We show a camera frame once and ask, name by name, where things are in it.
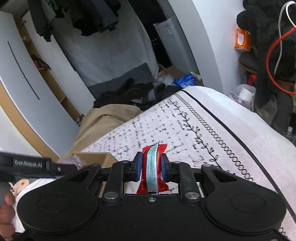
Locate white mini fridge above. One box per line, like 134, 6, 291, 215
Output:
154, 15, 198, 73

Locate red cable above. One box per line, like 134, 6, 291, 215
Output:
265, 27, 296, 95

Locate brown cardboard box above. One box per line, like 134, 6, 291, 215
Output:
60, 152, 117, 168

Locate tan blanket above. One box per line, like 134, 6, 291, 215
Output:
69, 104, 142, 152

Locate black fuzzy garment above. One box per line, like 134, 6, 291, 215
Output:
236, 1, 295, 108

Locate purple snack packet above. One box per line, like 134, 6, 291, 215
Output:
57, 155, 86, 170

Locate white cable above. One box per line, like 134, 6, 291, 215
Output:
273, 0, 296, 76

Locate white patterned bed cloth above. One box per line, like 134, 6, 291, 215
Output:
11, 85, 296, 239

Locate orange tissue box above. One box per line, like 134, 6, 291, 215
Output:
234, 28, 251, 52

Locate shiny blue bag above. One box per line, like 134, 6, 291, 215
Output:
173, 73, 197, 88

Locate hanging dark clothes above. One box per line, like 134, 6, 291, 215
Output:
28, 1, 121, 42

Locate pile of dark clothes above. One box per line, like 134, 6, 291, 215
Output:
93, 78, 181, 111

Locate person's left hand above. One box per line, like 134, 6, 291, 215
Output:
1, 191, 16, 240

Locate red orange snack packet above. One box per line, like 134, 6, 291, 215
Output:
137, 142, 169, 194

